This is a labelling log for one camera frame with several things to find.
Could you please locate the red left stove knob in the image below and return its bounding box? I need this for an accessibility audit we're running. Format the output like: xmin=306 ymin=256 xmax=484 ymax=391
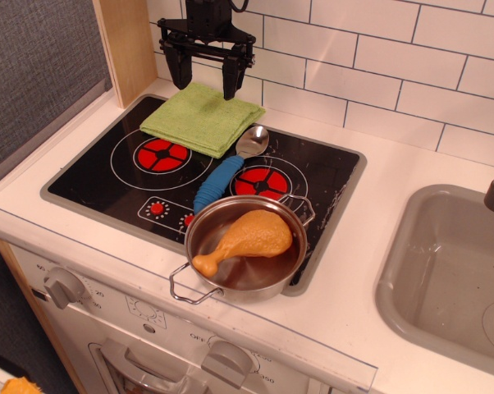
xmin=149 ymin=203 xmax=165 ymax=216

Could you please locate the red stove knob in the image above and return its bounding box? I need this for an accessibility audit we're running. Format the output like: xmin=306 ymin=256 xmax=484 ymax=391
xmin=149 ymin=203 xmax=165 ymax=216
xmin=184 ymin=214 xmax=194 ymax=227

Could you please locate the green folded cloth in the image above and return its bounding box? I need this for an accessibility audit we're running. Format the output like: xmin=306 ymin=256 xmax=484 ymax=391
xmin=140 ymin=83 xmax=265 ymax=159

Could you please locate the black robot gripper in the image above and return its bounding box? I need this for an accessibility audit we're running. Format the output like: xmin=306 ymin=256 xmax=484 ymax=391
xmin=158 ymin=1 xmax=256 ymax=100

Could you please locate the stainless steel pot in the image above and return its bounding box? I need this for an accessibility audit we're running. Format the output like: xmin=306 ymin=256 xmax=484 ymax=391
xmin=169 ymin=195 xmax=316 ymax=305

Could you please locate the orange object bottom left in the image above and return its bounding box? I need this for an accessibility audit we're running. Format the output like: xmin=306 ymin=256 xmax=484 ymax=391
xmin=0 ymin=377 xmax=43 ymax=394

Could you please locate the grey oven door handle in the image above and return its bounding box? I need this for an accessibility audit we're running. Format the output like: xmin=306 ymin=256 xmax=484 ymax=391
xmin=98 ymin=339 xmax=208 ymax=393

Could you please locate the white toy oven front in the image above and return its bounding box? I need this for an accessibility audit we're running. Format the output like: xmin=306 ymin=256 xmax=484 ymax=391
xmin=11 ymin=246 xmax=352 ymax=393

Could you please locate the grey toy sink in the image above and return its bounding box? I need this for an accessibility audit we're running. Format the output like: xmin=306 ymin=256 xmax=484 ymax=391
xmin=376 ymin=185 xmax=494 ymax=375

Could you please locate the red right stove knob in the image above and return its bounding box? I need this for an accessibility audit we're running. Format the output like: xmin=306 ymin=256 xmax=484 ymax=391
xmin=184 ymin=214 xmax=194 ymax=227

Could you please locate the grey timer knob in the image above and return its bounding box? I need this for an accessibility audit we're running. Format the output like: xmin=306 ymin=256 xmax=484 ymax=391
xmin=43 ymin=268 xmax=85 ymax=309

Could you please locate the wooden side post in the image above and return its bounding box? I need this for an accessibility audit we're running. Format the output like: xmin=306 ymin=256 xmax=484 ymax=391
xmin=92 ymin=0 xmax=158 ymax=108

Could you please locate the black toy stovetop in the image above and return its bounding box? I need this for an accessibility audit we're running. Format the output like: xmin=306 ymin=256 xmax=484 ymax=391
xmin=41 ymin=95 xmax=366 ymax=296

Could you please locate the blue handled metal spoon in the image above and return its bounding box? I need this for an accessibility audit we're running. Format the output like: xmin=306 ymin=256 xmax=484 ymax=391
xmin=194 ymin=126 xmax=269 ymax=214

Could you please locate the orange toy chicken drumstick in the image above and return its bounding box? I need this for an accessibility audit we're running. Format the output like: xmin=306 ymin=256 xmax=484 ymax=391
xmin=192 ymin=209 xmax=293 ymax=277

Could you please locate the grey oven knob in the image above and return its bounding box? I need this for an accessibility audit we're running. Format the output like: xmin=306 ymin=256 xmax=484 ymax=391
xmin=201 ymin=341 xmax=254 ymax=389

